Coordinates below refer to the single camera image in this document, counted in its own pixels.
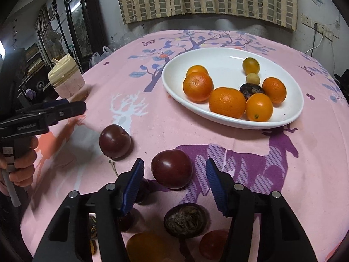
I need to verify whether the dark passion fruit half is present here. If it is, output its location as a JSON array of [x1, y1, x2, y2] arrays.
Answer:
[[163, 203, 208, 239]]

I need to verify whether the dark red plum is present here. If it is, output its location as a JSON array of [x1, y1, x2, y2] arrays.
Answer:
[[151, 149, 193, 189], [99, 124, 132, 159]]

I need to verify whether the orange fruit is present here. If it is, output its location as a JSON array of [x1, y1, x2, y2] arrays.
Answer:
[[126, 231, 183, 261]]

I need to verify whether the red tomato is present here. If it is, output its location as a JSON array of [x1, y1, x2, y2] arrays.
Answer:
[[199, 229, 228, 261]]

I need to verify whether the person's left hand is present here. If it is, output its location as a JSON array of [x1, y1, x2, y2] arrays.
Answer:
[[9, 136, 38, 190]]

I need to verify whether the cream lidded plastic jar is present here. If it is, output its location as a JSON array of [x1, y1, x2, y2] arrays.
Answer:
[[48, 54, 88, 102]]

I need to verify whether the pink printed tablecloth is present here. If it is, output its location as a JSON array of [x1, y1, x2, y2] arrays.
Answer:
[[21, 30, 348, 261]]

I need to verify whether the standing fan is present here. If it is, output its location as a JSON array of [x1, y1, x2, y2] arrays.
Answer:
[[46, 30, 65, 60]]

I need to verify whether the dark framed mirror cabinet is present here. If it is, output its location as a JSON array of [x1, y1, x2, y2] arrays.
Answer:
[[64, 0, 107, 72]]

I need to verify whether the round orange kumquat front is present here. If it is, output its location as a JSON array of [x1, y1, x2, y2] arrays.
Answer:
[[245, 93, 273, 122]]

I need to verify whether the large orange mandarin front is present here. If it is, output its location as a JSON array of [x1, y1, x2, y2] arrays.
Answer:
[[208, 87, 246, 119]]

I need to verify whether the dark passion fruit on plate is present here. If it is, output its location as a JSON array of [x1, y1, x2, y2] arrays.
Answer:
[[239, 83, 265, 101]]

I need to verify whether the orange mandarin right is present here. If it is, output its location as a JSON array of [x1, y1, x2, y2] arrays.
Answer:
[[262, 77, 287, 105]]

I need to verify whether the orange mandarin left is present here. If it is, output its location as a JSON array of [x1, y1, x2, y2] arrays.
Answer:
[[183, 72, 214, 102]]

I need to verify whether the small pale longan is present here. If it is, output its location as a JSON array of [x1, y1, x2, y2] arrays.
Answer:
[[246, 73, 260, 85]]

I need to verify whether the small orange behind left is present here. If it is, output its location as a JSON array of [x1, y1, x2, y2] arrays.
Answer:
[[186, 65, 209, 76]]

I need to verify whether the yellow green small fruit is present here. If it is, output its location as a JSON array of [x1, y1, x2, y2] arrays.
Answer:
[[242, 57, 260, 75]]

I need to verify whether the white oval plate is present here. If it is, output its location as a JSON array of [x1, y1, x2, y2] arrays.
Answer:
[[161, 47, 304, 130]]

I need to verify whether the wall power strip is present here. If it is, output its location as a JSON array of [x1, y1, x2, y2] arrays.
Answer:
[[301, 14, 334, 42]]

